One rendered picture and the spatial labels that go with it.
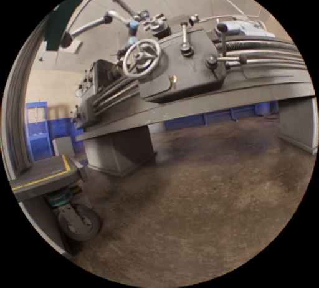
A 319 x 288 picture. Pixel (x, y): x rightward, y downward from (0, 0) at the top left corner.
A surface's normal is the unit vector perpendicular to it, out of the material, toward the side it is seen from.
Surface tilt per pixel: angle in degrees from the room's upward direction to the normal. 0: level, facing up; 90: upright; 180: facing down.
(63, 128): 90
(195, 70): 90
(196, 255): 0
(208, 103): 90
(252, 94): 90
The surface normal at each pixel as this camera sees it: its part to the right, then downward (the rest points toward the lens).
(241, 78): -0.45, 0.14
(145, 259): -0.21, -0.98
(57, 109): 0.87, -0.15
